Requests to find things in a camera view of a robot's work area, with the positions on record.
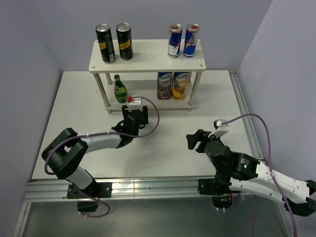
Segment small red-tab silver can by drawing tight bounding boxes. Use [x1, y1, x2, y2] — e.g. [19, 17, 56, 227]
[167, 24, 182, 58]

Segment white two-tier shelf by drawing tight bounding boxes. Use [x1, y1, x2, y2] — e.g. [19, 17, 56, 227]
[89, 39, 206, 113]

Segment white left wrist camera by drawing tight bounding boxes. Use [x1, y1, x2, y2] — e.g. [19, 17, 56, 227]
[127, 96, 143, 112]

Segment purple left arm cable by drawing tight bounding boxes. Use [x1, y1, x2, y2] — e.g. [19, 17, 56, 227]
[44, 96, 160, 218]

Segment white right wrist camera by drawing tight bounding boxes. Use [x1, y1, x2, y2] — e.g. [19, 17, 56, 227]
[208, 119, 229, 138]

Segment tall green glass bottle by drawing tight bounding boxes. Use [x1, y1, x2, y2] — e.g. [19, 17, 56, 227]
[114, 74, 128, 104]

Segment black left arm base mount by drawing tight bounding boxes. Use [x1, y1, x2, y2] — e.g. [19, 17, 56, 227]
[66, 181, 112, 218]

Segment black and gold can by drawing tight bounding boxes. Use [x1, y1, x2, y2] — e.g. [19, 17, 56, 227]
[95, 24, 116, 63]

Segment blue silver energy drink can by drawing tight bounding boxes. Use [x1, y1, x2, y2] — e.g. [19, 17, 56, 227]
[183, 23, 199, 57]

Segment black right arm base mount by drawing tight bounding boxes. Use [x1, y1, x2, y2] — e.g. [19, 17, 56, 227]
[197, 178, 242, 213]

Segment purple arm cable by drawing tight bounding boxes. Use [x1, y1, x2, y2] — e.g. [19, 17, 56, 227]
[221, 113, 298, 237]
[44, 96, 160, 218]

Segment aluminium right side rail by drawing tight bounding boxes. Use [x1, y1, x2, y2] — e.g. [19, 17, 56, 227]
[229, 70, 266, 164]

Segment aluminium front rail frame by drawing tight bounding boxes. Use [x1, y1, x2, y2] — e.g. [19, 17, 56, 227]
[13, 177, 286, 237]

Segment dark olive beverage can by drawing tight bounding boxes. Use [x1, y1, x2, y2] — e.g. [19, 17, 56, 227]
[116, 22, 133, 60]

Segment yellow pineapple juice carton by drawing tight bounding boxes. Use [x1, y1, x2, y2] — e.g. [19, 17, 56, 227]
[172, 72, 190, 100]

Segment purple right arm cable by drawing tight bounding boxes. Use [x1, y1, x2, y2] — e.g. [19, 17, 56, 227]
[221, 113, 298, 237]

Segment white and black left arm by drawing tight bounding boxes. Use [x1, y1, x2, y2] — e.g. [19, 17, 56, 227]
[41, 106, 148, 197]

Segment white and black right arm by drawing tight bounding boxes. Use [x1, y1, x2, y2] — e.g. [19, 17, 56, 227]
[186, 129, 316, 217]

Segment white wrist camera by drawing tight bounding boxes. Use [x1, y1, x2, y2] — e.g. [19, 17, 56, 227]
[208, 119, 229, 138]
[127, 96, 143, 112]

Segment purple grape juice carton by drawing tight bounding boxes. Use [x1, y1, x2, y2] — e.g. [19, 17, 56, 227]
[157, 72, 173, 100]

